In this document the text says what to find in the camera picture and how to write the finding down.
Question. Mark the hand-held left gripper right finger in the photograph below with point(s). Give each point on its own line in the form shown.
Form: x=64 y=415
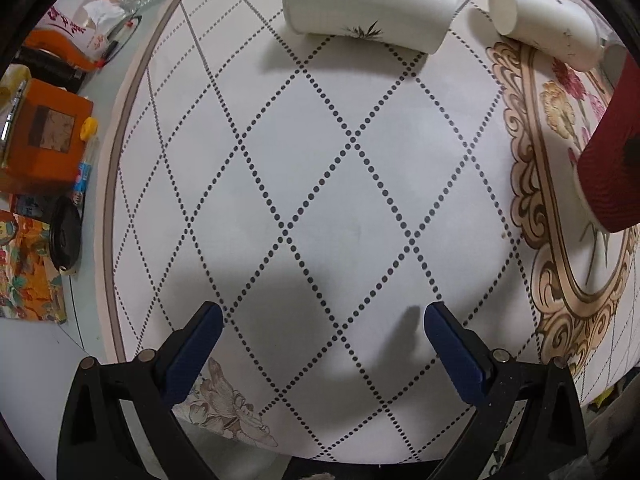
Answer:
x=454 y=357

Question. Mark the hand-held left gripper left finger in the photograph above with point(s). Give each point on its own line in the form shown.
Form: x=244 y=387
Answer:
x=194 y=355

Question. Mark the large white printed paper cup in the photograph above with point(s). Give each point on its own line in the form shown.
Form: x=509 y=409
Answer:
x=370 y=2

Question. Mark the red paper cup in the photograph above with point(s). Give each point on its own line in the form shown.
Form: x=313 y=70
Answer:
x=612 y=160

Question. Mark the small white paper cup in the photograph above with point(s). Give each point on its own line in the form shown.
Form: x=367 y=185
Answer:
x=547 y=22

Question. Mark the black round lid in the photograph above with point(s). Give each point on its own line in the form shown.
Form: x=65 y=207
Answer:
x=65 y=235

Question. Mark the colourful floral printed cloth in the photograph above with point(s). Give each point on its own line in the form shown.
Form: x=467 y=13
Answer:
x=27 y=270

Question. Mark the printed floral tablecloth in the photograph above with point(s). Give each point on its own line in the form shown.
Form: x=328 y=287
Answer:
x=320 y=185

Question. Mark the yellow-capped plastic bottle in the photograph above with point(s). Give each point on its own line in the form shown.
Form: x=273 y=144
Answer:
x=87 y=160

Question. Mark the orange box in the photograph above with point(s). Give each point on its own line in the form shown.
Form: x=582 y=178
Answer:
x=47 y=135

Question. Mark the silver pen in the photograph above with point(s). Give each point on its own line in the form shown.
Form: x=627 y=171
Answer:
x=12 y=110

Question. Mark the black box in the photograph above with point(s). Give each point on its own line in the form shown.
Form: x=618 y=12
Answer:
x=47 y=67

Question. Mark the white plate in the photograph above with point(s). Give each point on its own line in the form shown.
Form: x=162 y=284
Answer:
x=122 y=35

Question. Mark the orange curved container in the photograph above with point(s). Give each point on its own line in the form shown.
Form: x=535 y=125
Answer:
x=55 y=42

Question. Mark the white bag with red print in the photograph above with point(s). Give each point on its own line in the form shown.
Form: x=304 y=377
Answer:
x=75 y=27

